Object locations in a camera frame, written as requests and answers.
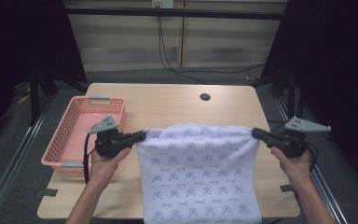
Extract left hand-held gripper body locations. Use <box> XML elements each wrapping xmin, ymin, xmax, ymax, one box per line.
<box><xmin>88</xmin><ymin>114</ymin><xmax>134</xmax><ymax>160</ymax></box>

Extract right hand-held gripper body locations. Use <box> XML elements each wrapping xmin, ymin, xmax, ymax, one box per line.
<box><xmin>271</xmin><ymin>116</ymin><xmax>332</xmax><ymax>159</ymax></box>

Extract pink plastic basket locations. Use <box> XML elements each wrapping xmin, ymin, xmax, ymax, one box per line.
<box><xmin>40</xmin><ymin>95</ymin><xmax>127</xmax><ymax>174</ymax></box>

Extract lavender towel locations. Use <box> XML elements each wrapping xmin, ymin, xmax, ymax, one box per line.
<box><xmin>135</xmin><ymin>122</ymin><xmax>264</xmax><ymax>224</ymax></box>

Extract person's left hand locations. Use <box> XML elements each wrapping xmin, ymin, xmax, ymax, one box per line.
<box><xmin>89</xmin><ymin>147</ymin><xmax>132</xmax><ymax>185</ymax></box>

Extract person's right hand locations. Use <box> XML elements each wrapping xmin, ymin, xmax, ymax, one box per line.
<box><xmin>270</xmin><ymin>147</ymin><xmax>313</xmax><ymax>189</ymax></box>

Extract black metal stand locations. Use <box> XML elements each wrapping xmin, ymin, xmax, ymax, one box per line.
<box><xmin>29</xmin><ymin>69</ymin><xmax>42</xmax><ymax>126</ymax></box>
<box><xmin>287</xmin><ymin>76</ymin><xmax>296</xmax><ymax>119</ymax></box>

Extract black curtain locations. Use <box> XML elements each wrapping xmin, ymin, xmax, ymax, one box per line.
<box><xmin>0</xmin><ymin>0</ymin><xmax>87</xmax><ymax>97</ymax></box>
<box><xmin>260</xmin><ymin>0</ymin><xmax>358</xmax><ymax>194</ymax></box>

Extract black horizontal bar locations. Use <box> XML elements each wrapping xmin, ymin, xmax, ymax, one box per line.
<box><xmin>64</xmin><ymin>7</ymin><xmax>290</xmax><ymax>21</ymax></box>

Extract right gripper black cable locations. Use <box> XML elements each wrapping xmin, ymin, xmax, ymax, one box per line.
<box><xmin>304</xmin><ymin>143</ymin><xmax>320</xmax><ymax>172</ymax></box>

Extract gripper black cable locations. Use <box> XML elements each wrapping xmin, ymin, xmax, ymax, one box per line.
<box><xmin>304</xmin><ymin>143</ymin><xmax>320</xmax><ymax>172</ymax></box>
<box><xmin>83</xmin><ymin>133</ymin><xmax>96</xmax><ymax>185</ymax></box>

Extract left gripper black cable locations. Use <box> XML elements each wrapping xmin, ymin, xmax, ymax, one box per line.
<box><xmin>83</xmin><ymin>133</ymin><xmax>96</xmax><ymax>185</ymax></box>

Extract metal floor rail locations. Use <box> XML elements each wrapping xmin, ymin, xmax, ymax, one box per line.
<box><xmin>0</xmin><ymin>96</ymin><xmax>55</xmax><ymax>224</ymax></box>
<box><xmin>274</xmin><ymin>96</ymin><xmax>350</xmax><ymax>224</ymax></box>

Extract black wall cable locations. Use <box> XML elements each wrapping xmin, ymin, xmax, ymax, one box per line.
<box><xmin>157</xmin><ymin>6</ymin><xmax>266</xmax><ymax>85</ymax></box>

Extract white wall socket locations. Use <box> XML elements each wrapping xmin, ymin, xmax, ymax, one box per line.
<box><xmin>151</xmin><ymin>0</ymin><xmax>175</xmax><ymax>9</ymax></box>

